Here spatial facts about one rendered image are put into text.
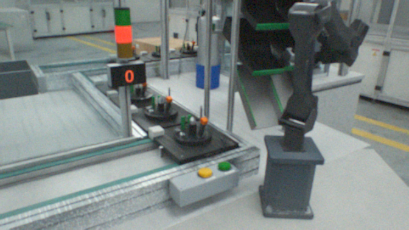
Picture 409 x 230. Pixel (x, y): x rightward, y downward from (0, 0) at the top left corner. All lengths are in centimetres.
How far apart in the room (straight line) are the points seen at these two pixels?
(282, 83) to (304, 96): 52
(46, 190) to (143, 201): 30
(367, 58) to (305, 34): 421
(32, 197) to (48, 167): 12
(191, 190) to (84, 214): 29
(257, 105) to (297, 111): 38
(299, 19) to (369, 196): 65
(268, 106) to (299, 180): 43
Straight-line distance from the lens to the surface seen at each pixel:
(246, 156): 112
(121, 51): 109
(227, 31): 132
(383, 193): 126
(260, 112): 127
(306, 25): 83
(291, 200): 100
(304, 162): 92
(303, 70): 88
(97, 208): 94
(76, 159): 115
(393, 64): 493
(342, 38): 103
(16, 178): 114
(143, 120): 134
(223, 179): 100
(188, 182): 95
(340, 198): 117
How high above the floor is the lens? 149
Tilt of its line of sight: 23 degrees down
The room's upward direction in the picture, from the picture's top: 1 degrees clockwise
